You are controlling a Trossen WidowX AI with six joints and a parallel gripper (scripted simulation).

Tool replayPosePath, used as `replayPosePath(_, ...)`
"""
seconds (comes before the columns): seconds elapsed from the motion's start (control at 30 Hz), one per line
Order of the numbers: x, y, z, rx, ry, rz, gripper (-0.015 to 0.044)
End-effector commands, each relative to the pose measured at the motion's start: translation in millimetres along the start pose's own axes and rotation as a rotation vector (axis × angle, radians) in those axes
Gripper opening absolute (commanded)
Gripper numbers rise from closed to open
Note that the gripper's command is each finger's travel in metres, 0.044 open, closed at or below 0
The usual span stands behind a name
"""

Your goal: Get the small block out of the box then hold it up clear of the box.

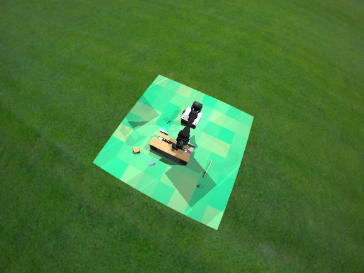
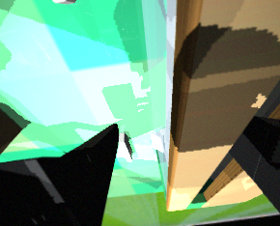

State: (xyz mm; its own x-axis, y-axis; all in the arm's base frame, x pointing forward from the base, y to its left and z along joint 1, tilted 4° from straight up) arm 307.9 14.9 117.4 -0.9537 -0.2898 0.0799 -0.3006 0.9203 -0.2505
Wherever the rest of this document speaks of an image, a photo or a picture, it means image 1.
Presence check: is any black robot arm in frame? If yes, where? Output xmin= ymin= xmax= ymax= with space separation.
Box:
xmin=176 ymin=101 xmax=203 ymax=149

